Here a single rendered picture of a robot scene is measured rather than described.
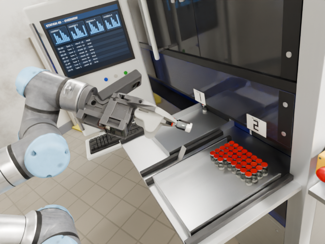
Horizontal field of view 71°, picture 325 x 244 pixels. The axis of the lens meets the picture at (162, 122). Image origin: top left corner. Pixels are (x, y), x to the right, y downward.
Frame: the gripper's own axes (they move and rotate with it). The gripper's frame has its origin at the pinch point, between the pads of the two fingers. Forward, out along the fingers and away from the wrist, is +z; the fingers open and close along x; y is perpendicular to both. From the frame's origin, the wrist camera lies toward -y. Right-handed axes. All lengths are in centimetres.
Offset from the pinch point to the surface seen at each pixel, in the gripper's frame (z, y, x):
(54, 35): -69, -42, -46
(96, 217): -36, 40, -160
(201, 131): 15, -19, -50
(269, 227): 54, 11, -55
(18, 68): -197, -80, -198
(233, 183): 26.5, 3.5, -28.4
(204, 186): 17.9, 7.1, -31.2
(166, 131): -1, -16, -58
